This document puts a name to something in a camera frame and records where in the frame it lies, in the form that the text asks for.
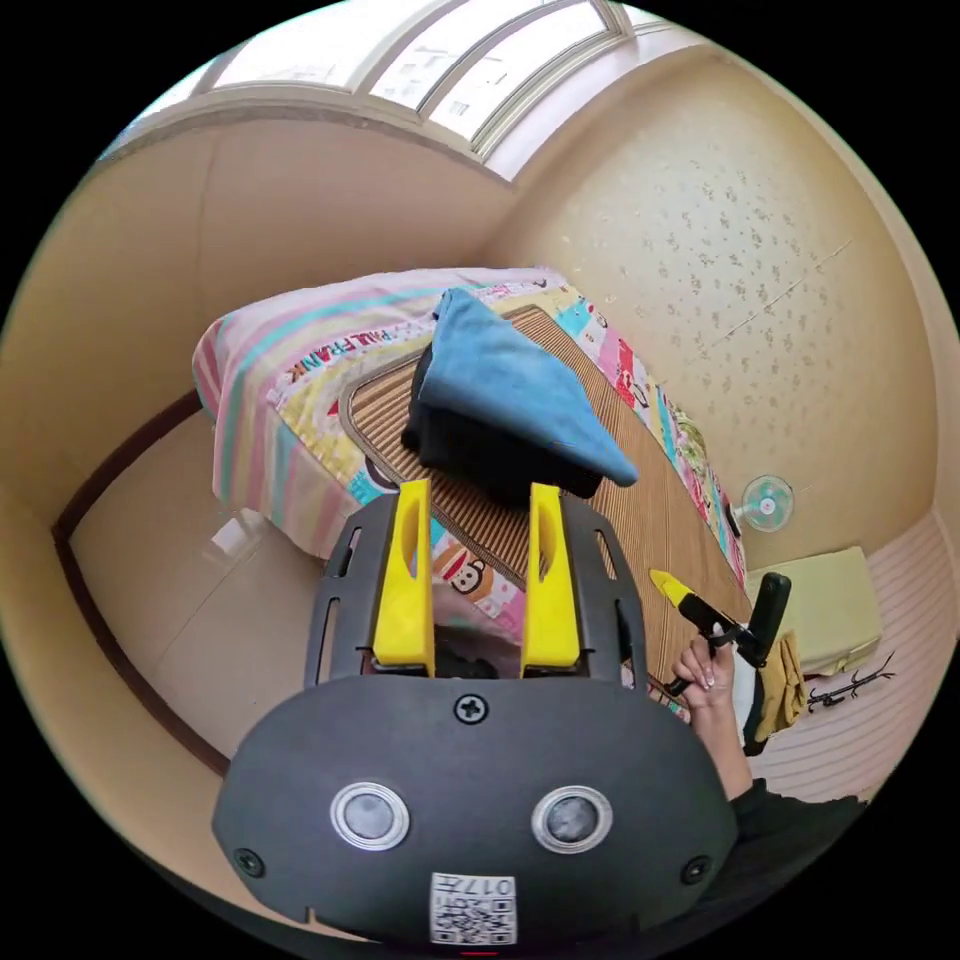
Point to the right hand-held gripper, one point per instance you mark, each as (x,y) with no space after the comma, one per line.
(712,619)

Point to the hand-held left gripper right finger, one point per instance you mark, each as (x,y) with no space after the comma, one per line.
(551,600)

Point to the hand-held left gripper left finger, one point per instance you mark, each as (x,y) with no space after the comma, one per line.
(405,592)

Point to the person's right forearm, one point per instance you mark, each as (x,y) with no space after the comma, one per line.
(724,750)

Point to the person's right hand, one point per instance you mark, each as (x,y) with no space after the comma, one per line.
(709,679)

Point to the bed with printed sheet and mat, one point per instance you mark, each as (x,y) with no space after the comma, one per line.
(667,517)

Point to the white fan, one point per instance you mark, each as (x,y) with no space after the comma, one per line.
(766,504)

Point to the mustard yellow garment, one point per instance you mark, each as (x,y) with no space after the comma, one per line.
(784,690)

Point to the pile of clothes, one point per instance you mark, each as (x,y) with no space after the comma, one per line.
(495,375)

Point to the person's body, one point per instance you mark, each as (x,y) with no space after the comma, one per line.
(795,840)

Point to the window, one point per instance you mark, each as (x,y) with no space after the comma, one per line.
(420,67)

